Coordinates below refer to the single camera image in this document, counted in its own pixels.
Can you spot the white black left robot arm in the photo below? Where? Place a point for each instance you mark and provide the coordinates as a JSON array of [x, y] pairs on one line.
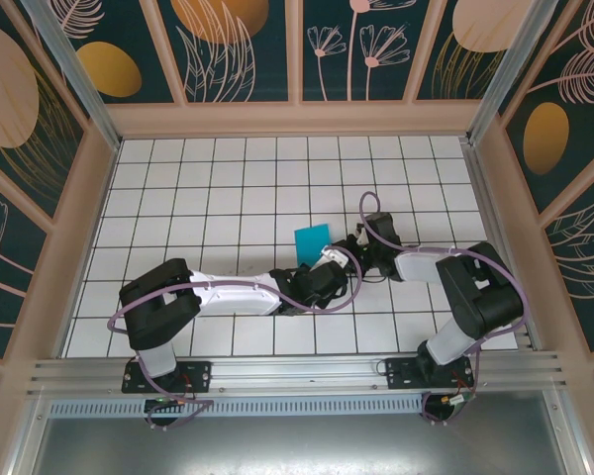
[[158, 307]]

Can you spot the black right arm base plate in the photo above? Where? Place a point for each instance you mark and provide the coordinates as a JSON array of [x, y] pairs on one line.
[[401, 376]]

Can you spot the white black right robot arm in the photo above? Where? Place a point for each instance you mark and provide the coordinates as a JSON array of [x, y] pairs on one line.
[[490, 297]]

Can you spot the grey metal sheet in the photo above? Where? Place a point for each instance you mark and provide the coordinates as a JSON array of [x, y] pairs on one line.
[[297, 445]]

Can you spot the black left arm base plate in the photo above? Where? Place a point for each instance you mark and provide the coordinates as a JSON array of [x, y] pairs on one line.
[[198, 376]]

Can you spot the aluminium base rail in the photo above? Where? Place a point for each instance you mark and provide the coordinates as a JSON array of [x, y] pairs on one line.
[[297, 371]]

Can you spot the aluminium frame post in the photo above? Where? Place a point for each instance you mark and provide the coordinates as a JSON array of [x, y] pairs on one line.
[[69, 64], [512, 64]]

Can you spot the aluminium side rail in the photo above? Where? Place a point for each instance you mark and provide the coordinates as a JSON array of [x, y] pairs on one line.
[[482, 198]]

